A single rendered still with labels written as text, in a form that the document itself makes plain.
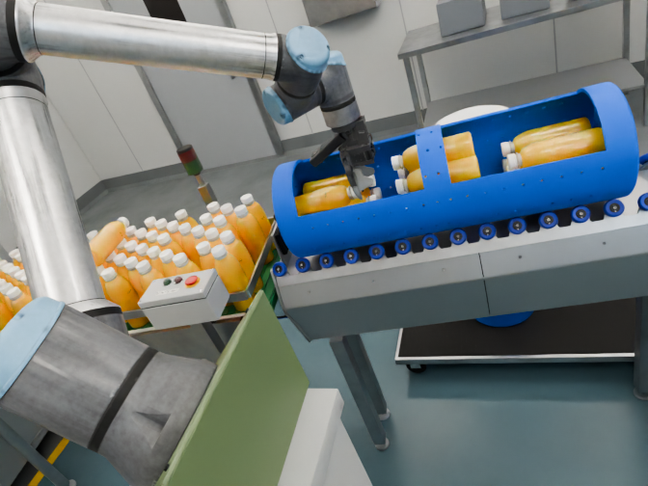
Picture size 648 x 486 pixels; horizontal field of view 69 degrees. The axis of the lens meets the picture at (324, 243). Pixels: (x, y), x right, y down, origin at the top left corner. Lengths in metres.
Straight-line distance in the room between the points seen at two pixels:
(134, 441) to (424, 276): 0.91
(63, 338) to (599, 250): 1.20
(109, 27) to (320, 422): 0.76
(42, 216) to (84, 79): 5.22
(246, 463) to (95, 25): 0.75
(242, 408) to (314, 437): 0.16
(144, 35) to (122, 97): 4.97
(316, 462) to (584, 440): 1.41
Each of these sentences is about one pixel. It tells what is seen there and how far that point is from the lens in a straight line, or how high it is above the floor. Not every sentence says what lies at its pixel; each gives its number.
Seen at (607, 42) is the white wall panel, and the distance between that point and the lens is 4.68.
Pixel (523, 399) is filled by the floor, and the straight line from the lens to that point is 2.13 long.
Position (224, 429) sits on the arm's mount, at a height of 1.27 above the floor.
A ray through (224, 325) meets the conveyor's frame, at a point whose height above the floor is 0.89.
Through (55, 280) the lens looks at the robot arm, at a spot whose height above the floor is 1.39.
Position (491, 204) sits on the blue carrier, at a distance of 1.23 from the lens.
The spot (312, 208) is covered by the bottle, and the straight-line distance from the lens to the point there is 1.30.
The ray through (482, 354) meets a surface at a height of 0.15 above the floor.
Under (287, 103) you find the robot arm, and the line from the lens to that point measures 1.07.
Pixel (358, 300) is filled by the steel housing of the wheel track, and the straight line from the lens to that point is 1.41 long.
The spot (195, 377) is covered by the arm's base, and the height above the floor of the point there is 1.30.
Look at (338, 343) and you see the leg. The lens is 1.62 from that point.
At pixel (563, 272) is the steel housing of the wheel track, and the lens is 1.40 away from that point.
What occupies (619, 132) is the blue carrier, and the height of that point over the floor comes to 1.17.
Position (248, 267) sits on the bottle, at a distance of 1.44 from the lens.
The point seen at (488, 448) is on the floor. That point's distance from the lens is 2.02.
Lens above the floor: 1.71
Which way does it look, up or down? 31 degrees down
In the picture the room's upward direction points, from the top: 21 degrees counter-clockwise
